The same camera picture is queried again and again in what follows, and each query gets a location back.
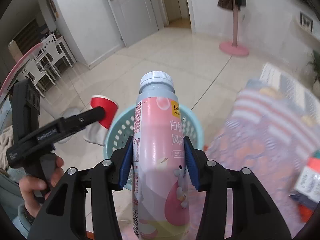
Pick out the framed butterfly picture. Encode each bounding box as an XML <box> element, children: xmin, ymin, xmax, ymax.
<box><xmin>299</xmin><ymin>12</ymin><xmax>313</xmax><ymax>33</ymax></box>

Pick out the white interior door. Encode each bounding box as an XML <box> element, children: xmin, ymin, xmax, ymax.
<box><xmin>108</xmin><ymin>0</ymin><xmax>158</xmax><ymax>47</ymax></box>

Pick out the person's left hand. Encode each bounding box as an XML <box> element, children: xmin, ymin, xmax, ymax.
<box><xmin>19</xmin><ymin>156</ymin><xmax>64</xmax><ymax>217</ymax></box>

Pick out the potted green plant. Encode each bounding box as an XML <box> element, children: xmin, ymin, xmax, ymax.
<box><xmin>308</xmin><ymin>50</ymin><xmax>320</xmax><ymax>96</ymax></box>

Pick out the pink coat rack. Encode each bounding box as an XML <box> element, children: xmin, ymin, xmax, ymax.
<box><xmin>219</xmin><ymin>0</ymin><xmax>249</xmax><ymax>57</ymax></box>

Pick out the white blue milk carton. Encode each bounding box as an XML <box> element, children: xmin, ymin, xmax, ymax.
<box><xmin>293</xmin><ymin>157</ymin><xmax>319</xmax><ymax>203</ymax></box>

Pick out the pink peach drink bottle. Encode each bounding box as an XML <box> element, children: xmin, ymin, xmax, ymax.
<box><xmin>132</xmin><ymin>71</ymin><xmax>189</xmax><ymax>239</ymax></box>

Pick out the red white paper cup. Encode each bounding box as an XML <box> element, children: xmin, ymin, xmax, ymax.
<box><xmin>84</xmin><ymin>95</ymin><xmax>119</xmax><ymax>146</ymax></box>

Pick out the patterned pink purple tablecloth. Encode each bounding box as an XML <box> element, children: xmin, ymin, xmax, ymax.
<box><xmin>120</xmin><ymin>62</ymin><xmax>320</xmax><ymax>240</ymax></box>

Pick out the teal plastic laundry basket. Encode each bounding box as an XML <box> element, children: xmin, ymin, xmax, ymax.
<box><xmin>103</xmin><ymin>102</ymin><xmax>203</xmax><ymax>198</ymax></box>

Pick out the white dining chair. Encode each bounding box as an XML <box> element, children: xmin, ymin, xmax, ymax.
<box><xmin>36</xmin><ymin>33</ymin><xmax>76</xmax><ymax>77</ymax></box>

